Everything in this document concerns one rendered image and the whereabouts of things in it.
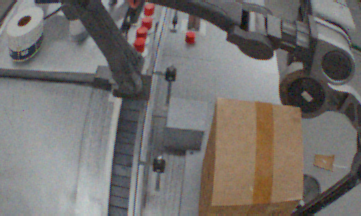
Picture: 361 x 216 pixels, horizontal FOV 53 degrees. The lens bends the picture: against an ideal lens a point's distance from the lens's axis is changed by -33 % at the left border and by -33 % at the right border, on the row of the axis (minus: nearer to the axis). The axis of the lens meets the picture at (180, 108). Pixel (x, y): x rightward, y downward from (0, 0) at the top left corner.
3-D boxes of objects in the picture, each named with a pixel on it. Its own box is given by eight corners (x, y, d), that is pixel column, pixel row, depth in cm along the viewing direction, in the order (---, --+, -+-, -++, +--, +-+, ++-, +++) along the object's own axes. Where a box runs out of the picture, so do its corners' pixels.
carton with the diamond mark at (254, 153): (201, 163, 139) (216, 96, 118) (277, 163, 140) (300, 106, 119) (195, 242, 120) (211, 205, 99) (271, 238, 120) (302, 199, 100)
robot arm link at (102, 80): (131, 87, 115) (142, 54, 119) (89, 78, 115) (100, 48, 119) (130, 108, 126) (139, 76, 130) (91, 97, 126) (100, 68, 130)
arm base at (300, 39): (308, 77, 88) (318, 37, 79) (277, 66, 89) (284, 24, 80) (306, 51, 94) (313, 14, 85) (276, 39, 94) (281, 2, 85)
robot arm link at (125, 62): (74, 2, 81) (94, -31, 86) (55, 7, 83) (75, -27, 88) (139, 97, 118) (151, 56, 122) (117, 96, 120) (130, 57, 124)
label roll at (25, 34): (36, 60, 156) (35, 33, 145) (4, 62, 155) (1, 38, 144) (48, 27, 169) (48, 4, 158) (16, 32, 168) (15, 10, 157)
